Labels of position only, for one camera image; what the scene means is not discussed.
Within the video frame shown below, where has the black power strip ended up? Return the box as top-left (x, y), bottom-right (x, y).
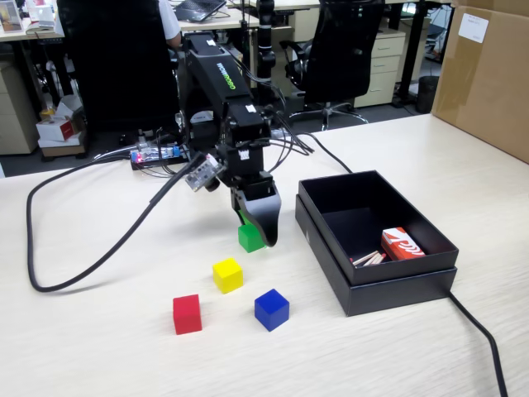
top-left (131, 155), bottom-right (193, 172)

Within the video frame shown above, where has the clear wrist camera module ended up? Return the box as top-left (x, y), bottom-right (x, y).
top-left (183, 151), bottom-right (223, 195)

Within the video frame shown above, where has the green wooden cube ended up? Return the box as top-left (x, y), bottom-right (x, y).
top-left (237, 222), bottom-right (268, 254)

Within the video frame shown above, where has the black cardboard box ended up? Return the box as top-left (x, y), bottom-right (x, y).
top-left (297, 169), bottom-right (461, 288)

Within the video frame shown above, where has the white red carton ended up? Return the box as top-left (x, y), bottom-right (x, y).
top-left (36, 116), bottom-right (83, 147)

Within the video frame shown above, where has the thick black power cable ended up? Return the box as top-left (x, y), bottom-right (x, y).
top-left (305, 132), bottom-right (511, 397)

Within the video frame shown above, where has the large brown cardboard box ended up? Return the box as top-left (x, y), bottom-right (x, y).
top-left (429, 0), bottom-right (529, 164)

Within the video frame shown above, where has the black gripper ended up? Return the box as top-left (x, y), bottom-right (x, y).
top-left (222, 167), bottom-right (284, 249)

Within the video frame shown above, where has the black trash bin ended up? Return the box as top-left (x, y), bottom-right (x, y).
top-left (416, 74), bottom-right (442, 114)

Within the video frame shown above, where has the black solid-back office chair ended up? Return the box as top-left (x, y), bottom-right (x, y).
top-left (56, 0), bottom-right (180, 136)

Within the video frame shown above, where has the black sleeved camera cable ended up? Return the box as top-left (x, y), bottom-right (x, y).
top-left (24, 151), bottom-right (207, 294)

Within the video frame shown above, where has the light wood office desk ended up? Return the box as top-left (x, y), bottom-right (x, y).
top-left (174, 5), bottom-right (262, 33)
top-left (0, 23), bottom-right (68, 100)

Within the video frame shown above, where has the small photo frame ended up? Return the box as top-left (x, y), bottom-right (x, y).
top-left (0, 0), bottom-right (25, 34)

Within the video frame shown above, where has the black articulated pole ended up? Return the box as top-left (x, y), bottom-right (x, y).
top-left (255, 0), bottom-right (278, 84)

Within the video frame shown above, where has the beige drawer cabinet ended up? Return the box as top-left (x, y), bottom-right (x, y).
top-left (354, 30), bottom-right (407, 110)

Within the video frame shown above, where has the beige plain cabinet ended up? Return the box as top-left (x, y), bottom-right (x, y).
top-left (0, 60), bottom-right (41, 156)

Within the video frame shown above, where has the red wooden cube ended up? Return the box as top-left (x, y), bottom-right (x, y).
top-left (172, 294), bottom-right (204, 336)

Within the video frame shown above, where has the blue motor controller board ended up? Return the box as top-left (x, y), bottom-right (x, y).
top-left (130, 143), bottom-right (185, 163)

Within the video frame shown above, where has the white shipping label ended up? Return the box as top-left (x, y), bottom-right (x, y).
top-left (460, 12), bottom-right (492, 44)

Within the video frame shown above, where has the black laptop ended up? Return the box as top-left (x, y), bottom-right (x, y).
top-left (173, 0), bottom-right (229, 23)

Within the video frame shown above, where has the white box with red mark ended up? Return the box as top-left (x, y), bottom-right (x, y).
top-left (24, 0), bottom-right (58, 25)

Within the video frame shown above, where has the yellow wooden cube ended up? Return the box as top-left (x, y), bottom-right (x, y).
top-left (212, 257), bottom-right (245, 295)

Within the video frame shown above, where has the orange white matchbox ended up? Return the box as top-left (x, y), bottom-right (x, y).
top-left (379, 227), bottom-right (427, 263)

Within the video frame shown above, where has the black open box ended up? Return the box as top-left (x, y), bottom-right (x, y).
top-left (294, 194), bottom-right (459, 318)

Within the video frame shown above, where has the person in white shirt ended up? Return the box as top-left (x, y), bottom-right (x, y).
top-left (158, 0), bottom-right (182, 41)

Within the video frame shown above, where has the blue wooden cube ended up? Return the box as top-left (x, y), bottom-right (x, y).
top-left (253, 288), bottom-right (291, 333)

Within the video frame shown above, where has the thin black wire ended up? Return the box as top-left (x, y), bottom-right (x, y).
top-left (268, 108), bottom-right (318, 156)
top-left (264, 132), bottom-right (301, 175)

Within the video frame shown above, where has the black mesh office chair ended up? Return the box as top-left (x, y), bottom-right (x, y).
top-left (279, 0), bottom-right (387, 131)

